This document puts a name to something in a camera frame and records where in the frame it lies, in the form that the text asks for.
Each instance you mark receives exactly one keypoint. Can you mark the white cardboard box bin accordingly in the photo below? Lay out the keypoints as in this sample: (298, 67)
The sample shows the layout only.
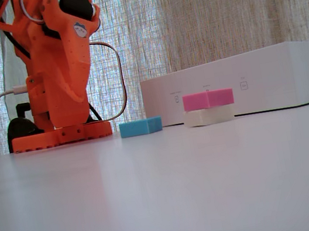
(269, 72)

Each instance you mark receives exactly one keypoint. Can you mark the pink cuboid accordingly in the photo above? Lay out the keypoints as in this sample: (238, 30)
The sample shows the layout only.
(208, 99)

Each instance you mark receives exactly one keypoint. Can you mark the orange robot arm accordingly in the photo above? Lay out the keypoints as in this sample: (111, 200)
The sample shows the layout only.
(39, 81)

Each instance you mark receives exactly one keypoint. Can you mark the white cuboid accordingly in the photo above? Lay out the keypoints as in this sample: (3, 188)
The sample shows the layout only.
(208, 116)

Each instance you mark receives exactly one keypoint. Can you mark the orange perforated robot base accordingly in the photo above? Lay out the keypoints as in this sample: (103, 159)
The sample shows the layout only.
(63, 135)

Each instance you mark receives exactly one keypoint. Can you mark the blue cuboid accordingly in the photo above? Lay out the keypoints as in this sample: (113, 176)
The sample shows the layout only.
(140, 127)

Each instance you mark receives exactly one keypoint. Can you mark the beige woven curtain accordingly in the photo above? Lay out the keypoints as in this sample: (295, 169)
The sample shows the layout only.
(213, 7)

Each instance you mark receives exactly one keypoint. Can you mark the black table clamp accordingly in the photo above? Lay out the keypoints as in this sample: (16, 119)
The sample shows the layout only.
(20, 126)

